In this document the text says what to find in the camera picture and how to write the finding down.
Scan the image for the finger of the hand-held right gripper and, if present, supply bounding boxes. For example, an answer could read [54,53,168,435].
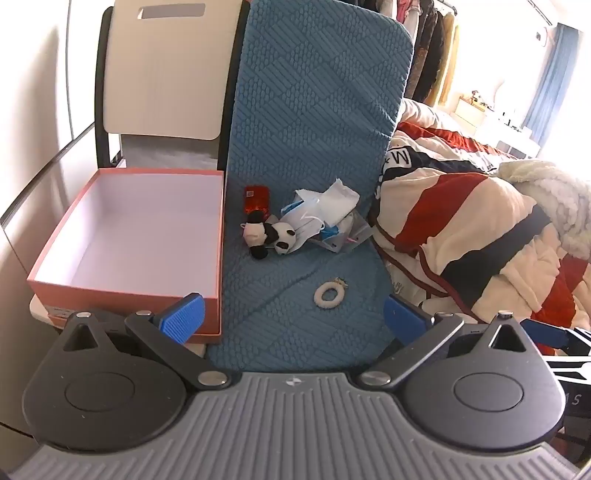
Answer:
[521,318,573,357]

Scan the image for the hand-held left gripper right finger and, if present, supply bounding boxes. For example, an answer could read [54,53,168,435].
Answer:
[355,294,527,389]

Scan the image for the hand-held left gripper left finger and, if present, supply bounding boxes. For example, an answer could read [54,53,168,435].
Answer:
[61,292,242,389]

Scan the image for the orange cardboard box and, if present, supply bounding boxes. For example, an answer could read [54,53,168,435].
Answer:
[27,167,227,345]

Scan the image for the clear plastic bag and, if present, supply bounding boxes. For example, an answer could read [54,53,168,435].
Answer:
[318,208,373,255]

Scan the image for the panda plush toy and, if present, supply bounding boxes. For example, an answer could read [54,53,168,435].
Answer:
[239,211,299,260]

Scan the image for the blue face mask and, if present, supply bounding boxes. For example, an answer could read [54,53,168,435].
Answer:
[278,198,329,253]

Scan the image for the white tissue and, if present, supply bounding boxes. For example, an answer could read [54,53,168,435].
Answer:
[294,178,361,223]

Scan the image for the red striped quilt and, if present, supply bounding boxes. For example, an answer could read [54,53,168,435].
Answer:
[369,98,591,334]

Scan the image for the red foil packet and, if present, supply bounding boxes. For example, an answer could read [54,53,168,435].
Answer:
[244,185,272,218]

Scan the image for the white fleece blanket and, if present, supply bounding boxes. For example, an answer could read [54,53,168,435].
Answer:
[495,157,591,260]

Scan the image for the white dresser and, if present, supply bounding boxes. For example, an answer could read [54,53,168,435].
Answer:
[454,93,542,158]

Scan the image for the blue textured mattress pad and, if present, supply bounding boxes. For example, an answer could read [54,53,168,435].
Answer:
[205,0,415,373]

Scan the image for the white wardrobe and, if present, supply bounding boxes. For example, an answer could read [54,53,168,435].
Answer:
[0,0,114,445]

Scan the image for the blue curtain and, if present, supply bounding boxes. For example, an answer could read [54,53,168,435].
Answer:
[522,23,581,140]

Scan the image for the hanging clothes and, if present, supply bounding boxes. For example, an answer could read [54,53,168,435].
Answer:
[355,0,463,108]

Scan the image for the white fuzzy ring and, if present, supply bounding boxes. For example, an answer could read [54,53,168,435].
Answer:
[314,277,350,306]

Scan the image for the beige chair with black frame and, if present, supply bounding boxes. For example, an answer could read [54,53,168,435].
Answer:
[28,0,252,345]

